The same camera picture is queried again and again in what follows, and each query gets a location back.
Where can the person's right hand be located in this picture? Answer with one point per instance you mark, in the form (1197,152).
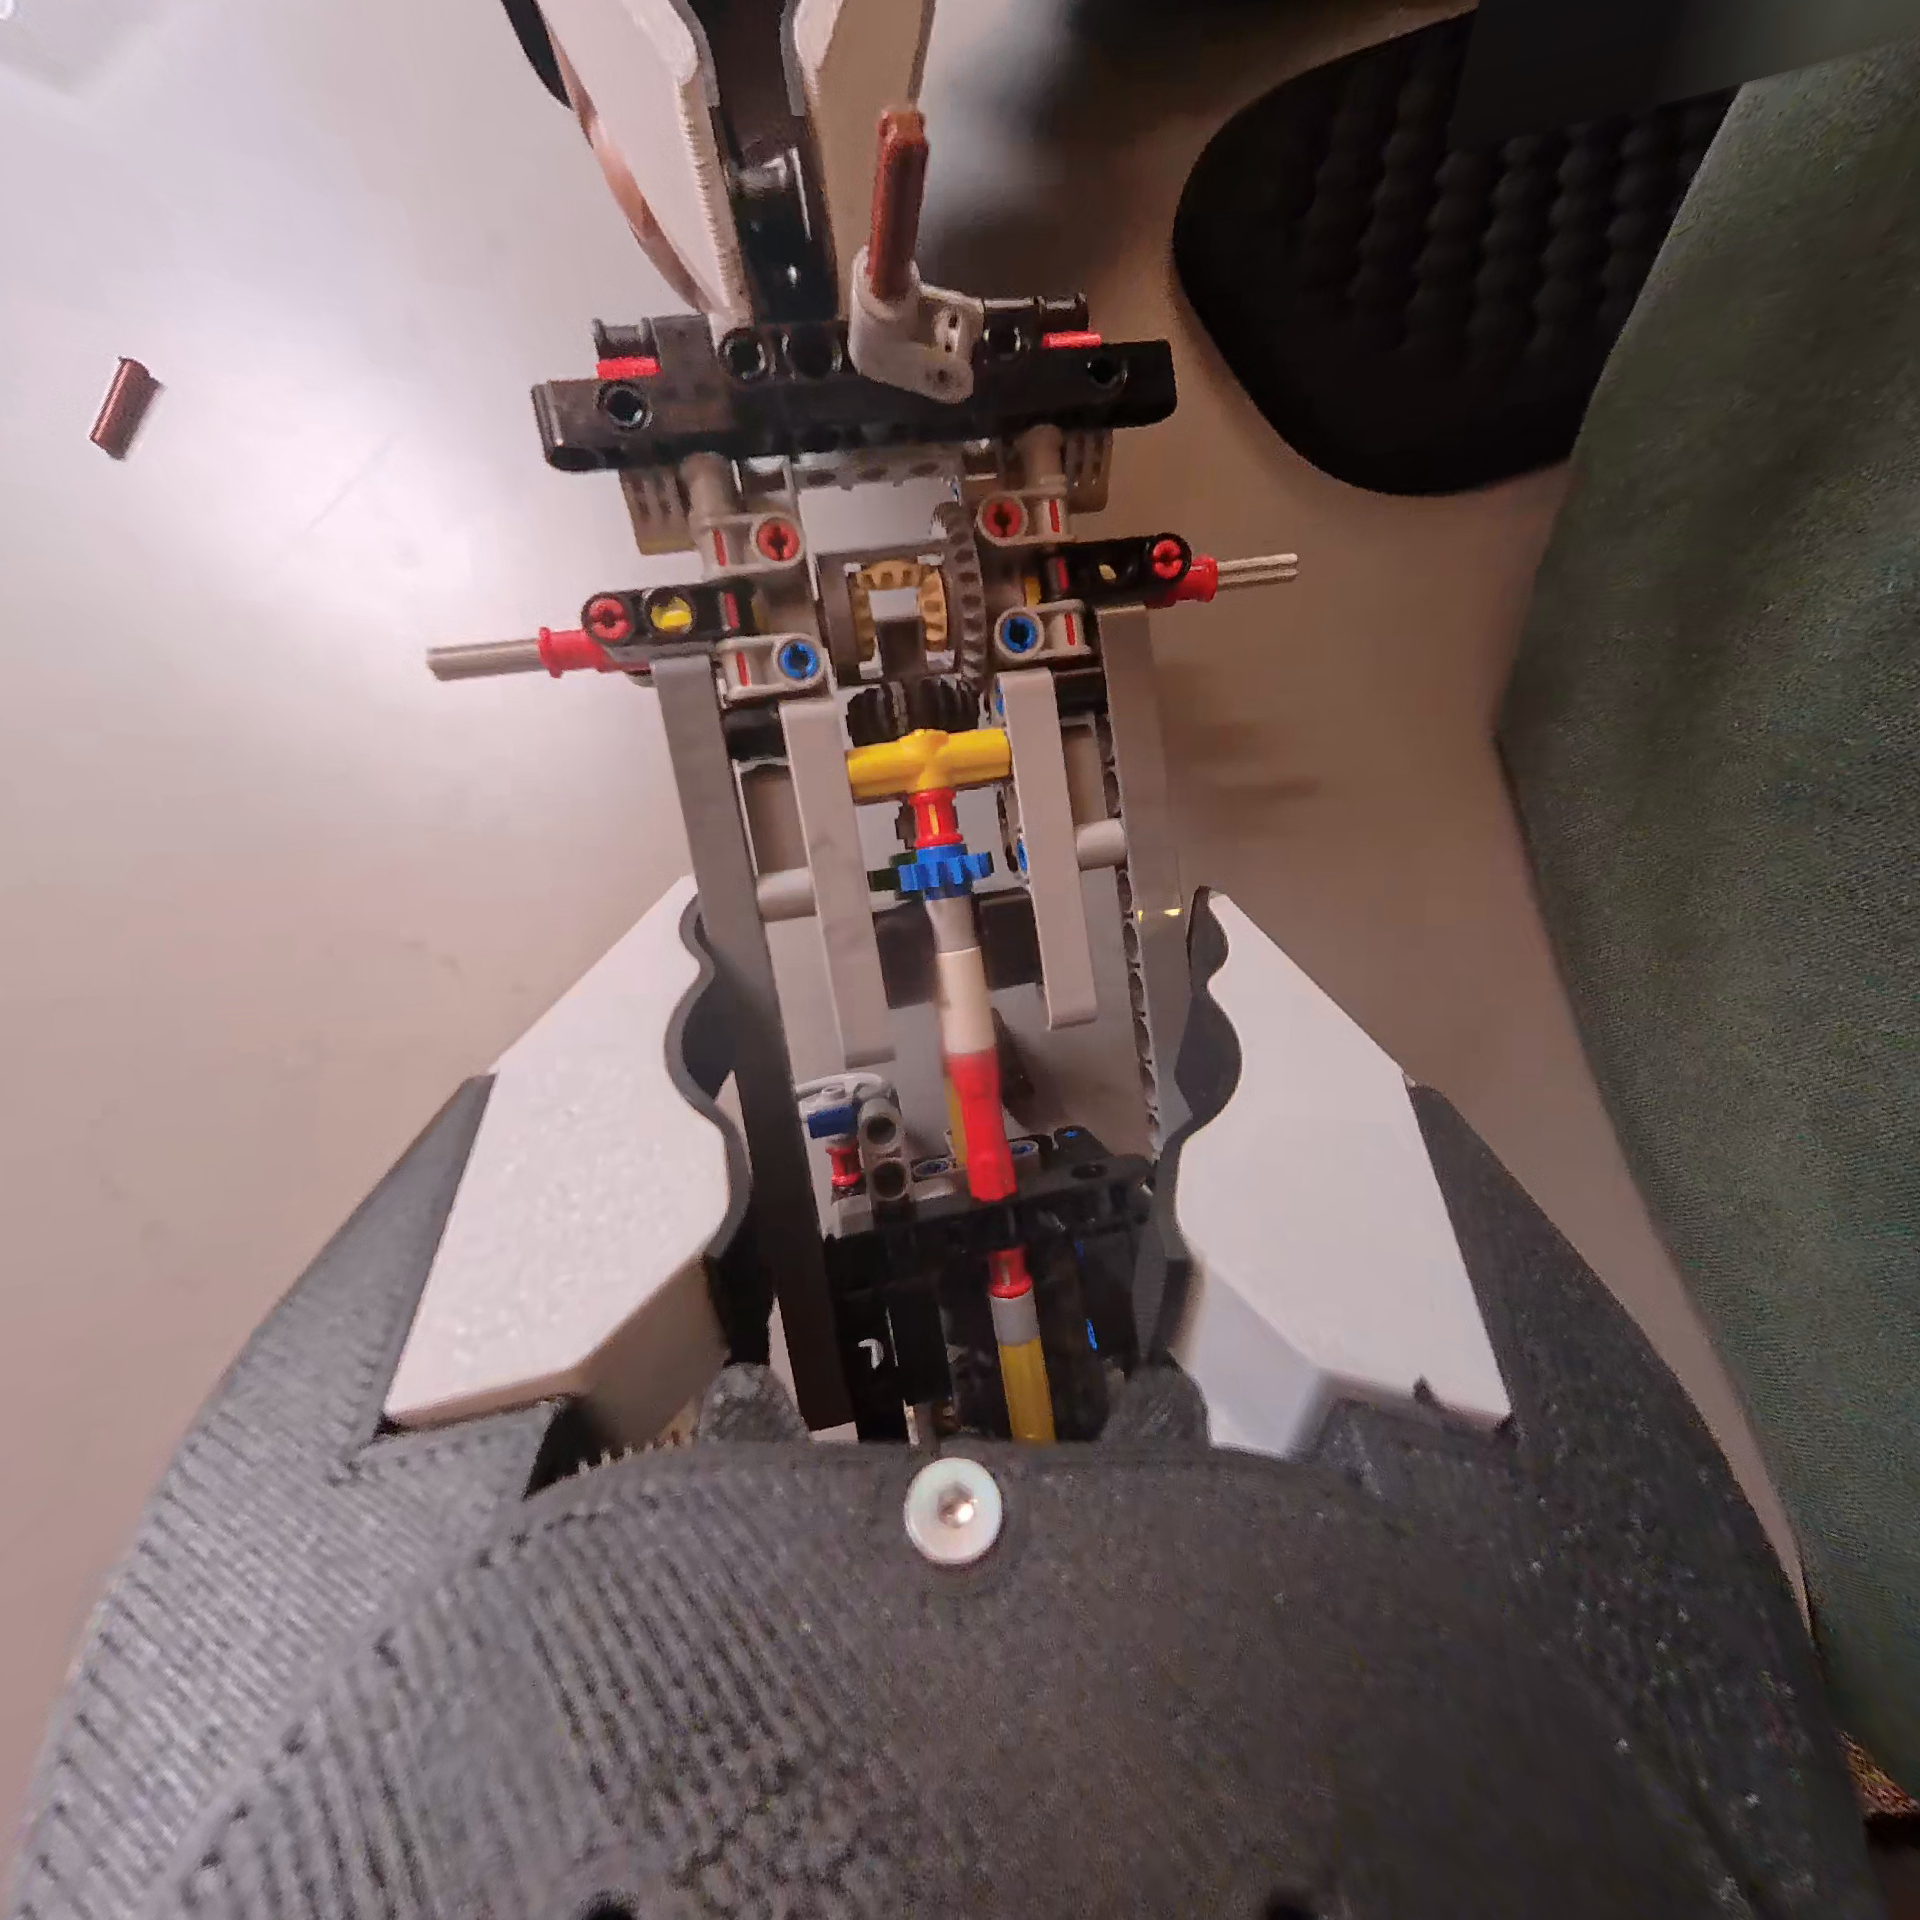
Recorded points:
(639,202)

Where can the black wrist rest cushion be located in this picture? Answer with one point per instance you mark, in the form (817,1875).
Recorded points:
(1425,269)

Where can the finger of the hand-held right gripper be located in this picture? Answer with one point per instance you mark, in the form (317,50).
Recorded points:
(863,76)
(639,59)

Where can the black lego connector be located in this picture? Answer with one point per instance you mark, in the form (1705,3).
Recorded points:
(781,240)

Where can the person's green sweatshirt torso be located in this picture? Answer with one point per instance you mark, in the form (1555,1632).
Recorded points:
(1724,750)

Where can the lego car chassis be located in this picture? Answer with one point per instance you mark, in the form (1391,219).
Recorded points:
(832,900)

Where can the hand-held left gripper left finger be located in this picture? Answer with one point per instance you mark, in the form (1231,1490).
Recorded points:
(569,1201)

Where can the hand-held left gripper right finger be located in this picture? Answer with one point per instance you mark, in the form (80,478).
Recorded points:
(1319,1201)

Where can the brown lego axle connector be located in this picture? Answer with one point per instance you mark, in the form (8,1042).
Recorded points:
(123,406)
(901,194)

